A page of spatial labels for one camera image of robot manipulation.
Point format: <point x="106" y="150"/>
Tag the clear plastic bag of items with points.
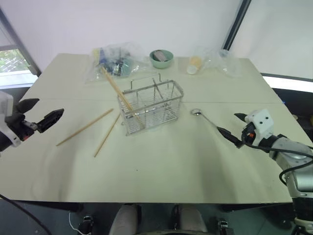
<point x="115" y="62"/>

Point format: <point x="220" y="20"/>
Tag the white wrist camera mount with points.
<point x="261" y="120"/>
<point x="6" y="102"/>

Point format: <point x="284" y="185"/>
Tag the black table caster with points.
<point x="86" y="224"/>
<point x="223" y="226"/>

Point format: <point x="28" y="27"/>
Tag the dark vertical frame post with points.
<point x="236" y="24"/>

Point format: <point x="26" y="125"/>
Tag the grey rounded robot leg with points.
<point x="193" y="220"/>
<point x="123" y="219"/>

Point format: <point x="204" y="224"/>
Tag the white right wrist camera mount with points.
<point x="261" y="120"/>

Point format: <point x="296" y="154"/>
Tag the grey object in bowl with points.
<point x="161" y="55"/>

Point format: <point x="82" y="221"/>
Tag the clear plastic bag with cups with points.
<point x="220" y="62"/>

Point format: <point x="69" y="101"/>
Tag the window with grey frame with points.
<point x="14" y="66"/>

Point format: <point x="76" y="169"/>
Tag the wooden chopstick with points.
<point x="84" y="127"/>
<point x="107" y="135"/>
<point x="120" y="91"/>
<point x="117" y="90"/>

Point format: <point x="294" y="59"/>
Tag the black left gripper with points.
<point x="20" y="124"/>

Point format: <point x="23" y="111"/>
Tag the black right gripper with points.
<point x="248" y="134"/>

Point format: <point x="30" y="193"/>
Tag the metal spoon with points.
<point x="196" y="112"/>

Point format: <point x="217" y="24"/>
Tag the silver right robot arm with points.
<point x="291" y="151"/>

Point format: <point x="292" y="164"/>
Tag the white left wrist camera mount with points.
<point x="6" y="102"/>

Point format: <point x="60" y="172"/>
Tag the green bowl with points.
<point x="161" y="63"/>

